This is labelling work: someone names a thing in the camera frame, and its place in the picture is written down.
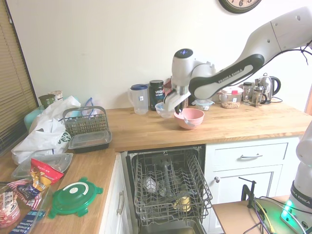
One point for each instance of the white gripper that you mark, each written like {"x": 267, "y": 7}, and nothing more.
{"x": 176, "y": 96}

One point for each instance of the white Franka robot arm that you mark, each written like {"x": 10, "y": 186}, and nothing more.
{"x": 246, "y": 65}

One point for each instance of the stainless steel dishwasher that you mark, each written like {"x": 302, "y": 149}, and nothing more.
{"x": 168, "y": 190}

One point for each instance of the pink bowl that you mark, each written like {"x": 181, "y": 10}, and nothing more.
{"x": 189, "y": 119}

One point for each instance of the small clear glass bowl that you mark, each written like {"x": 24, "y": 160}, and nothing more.
{"x": 161, "y": 110}

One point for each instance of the glass container with blue lid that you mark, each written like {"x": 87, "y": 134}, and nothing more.
{"x": 203, "y": 104}

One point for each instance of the red jar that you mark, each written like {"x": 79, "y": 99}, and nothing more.
{"x": 167, "y": 88}

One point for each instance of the black Vega protein tub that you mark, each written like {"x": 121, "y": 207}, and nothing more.
{"x": 156, "y": 95}

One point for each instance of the clear pitcher with blue lid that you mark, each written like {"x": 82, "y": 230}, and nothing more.
{"x": 139, "y": 98}

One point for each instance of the nut container with red latch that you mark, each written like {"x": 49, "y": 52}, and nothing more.
{"x": 231, "y": 98}

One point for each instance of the glass jar with black lid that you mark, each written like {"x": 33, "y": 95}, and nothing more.
{"x": 247, "y": 93}

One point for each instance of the glass french press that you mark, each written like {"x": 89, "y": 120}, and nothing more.
{"x": 258, "y": 96}

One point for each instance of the white cabinet drawer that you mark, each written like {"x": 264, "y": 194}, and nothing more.
{"x": 249, "y": 154}

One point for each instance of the clear drinking glass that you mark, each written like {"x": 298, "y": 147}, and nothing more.
{"x": 151, "y": 184}

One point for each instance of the stainless steel electric kettle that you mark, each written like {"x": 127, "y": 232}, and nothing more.
{"x": 269, "y": 87}

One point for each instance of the clear zip bag blue seal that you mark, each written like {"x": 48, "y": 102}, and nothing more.
{"x": 92, "y": 104}

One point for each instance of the yellow cup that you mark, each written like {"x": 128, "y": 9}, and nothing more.
{"x": 182, "y": 201}

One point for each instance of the grey plastic cutlery basket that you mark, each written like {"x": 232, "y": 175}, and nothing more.
{"x": 85, "y": 120}

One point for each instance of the black takeout container clear lid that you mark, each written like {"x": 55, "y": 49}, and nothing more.
{"x": 90, "y": 141}

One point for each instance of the white cabinet door with knob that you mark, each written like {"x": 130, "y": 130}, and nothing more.
{"x": 243, "y": 182}

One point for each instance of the black metal clamp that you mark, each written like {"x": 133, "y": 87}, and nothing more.
{"x": 248, "y": 192}

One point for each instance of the wooden robot mounting board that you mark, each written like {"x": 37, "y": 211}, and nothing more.
{"x": 241, "y": 217}

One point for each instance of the dark green tub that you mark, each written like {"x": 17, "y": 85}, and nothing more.
{"x": 45, "y": 101}

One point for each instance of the white plastic shopping bag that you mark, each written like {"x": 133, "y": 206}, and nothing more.
{"x": 46, "y": 131}

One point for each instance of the green round container lid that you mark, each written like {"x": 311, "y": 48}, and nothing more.
{"x": 74, "y": 197}

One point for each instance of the red snack bag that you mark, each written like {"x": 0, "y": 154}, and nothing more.
{"x": 46, "y": 174}

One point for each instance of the teal plastic container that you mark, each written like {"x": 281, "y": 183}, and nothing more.
{"x": 30, "y": 119}

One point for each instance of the clear plastic takeout container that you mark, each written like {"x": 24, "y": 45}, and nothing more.
{"x": 36, "y": 167}

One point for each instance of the wooden window blinds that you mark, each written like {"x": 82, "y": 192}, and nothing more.
{"x": 14, "y": 78}

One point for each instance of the clear glass baking dish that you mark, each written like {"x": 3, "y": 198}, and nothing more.
{"x": 36, "y": 214}

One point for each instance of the red striped popcorn bag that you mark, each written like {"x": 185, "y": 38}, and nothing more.
{"x": 14, "y": 202}

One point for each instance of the black round wall clock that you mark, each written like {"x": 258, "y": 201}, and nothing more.
{"x": 240, "y": 5}

